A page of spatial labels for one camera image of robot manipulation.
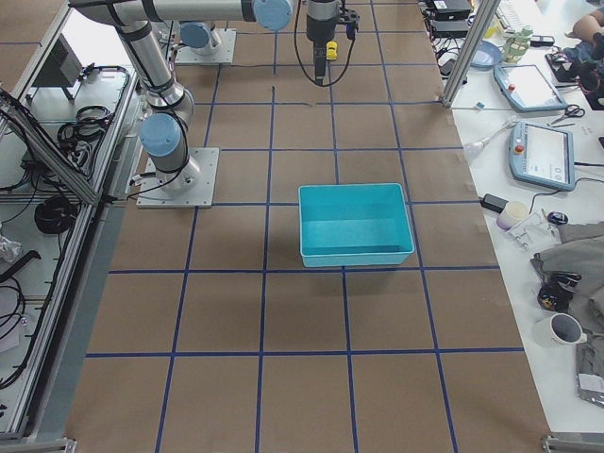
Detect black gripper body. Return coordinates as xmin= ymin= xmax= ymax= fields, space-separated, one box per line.
xmin=306 ymin=0 xmax=336 ymax=46

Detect yellow toy beetle car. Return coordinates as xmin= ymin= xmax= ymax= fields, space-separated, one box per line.
xmin=326 ymin=41 xmax=338 ymax=61

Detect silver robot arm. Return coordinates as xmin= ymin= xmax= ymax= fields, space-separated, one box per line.
xmin=69 ymin=0 xmax=293 ymax=195
xmin=179 ymin=1 xmax=345 ymax=87

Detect blue plate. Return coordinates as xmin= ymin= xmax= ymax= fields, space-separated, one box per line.
xmin=471 ymin=41 xmax=502 ymax=70

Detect teal plastic bin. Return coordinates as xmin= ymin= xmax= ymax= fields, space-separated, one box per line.
xmin=298 ymin=183 xmax=414 ymax=268

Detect upper teach pendant tablet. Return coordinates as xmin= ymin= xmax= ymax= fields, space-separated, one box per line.
xmin=493 ymin=64 xmax=567 ymax=112

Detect teach pendant tablet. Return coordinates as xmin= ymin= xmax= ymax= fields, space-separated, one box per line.
xmin=508 ymin=122 xmax=576 ymax=192
xmin=493 ymin=64 xmax=567 ymax=112

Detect black power adapter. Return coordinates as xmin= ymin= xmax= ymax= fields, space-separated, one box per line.
xmin=479 ymin=193 xmax=509 ymax=214

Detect lower teach pendant tablet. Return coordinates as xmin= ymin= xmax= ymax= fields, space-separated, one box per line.
xmin=508 ymin=122 xmax=576 ymax=192

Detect black scissors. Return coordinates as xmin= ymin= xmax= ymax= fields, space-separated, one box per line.
xmin=547 ymin=104 xmax=586 ymax=126

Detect grey cloth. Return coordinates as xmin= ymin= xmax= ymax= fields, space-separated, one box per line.
xmin=530 ymin=223 xmax=603 ymax=334

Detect white mug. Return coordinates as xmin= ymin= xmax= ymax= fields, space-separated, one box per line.
xmin=532 ymin=313 xmax=587 ymax=347

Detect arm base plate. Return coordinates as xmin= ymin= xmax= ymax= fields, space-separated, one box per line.
xmin=136 ymin=147 xmax=220 ymax=209
xmin=176 ymin=28 xmax=237 ymax=66

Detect aluminium frame post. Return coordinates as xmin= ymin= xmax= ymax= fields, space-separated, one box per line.
xmin=441 ymin=0 xmax=500 ymax=108

